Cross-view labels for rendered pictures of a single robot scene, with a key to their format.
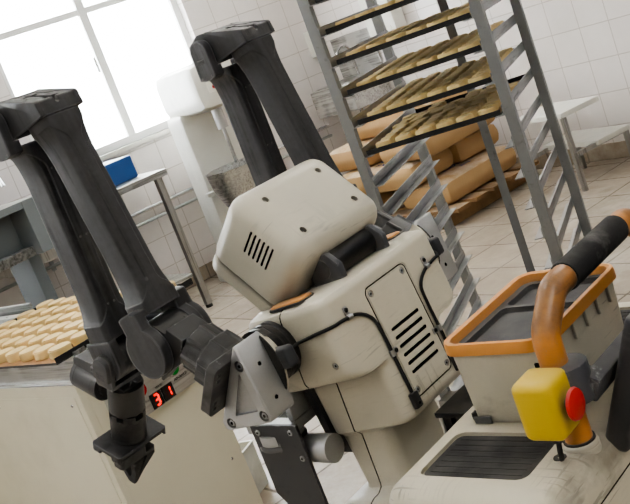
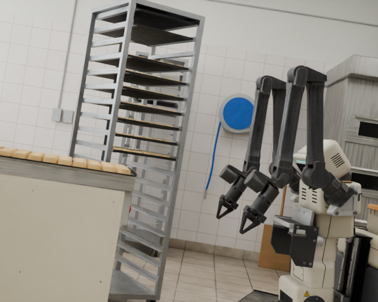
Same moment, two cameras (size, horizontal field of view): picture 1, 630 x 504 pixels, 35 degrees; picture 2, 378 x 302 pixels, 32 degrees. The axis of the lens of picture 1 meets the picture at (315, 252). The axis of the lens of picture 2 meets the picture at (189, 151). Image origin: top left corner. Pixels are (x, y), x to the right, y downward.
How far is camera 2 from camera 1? 2.50 m
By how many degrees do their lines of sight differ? 55
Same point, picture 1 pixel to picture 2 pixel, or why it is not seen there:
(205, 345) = (339, 183)
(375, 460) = (325, 250)
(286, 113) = not seen: hidden behind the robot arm
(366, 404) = (339, 227)
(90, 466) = (98, 238)
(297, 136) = not seen: hidden behind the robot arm
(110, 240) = (321, 133)
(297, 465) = (309, 243)
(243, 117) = (264, 112)
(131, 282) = (320, 150)
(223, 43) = (278, 84)
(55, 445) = (73, 222)
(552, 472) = not seen: outside the picture
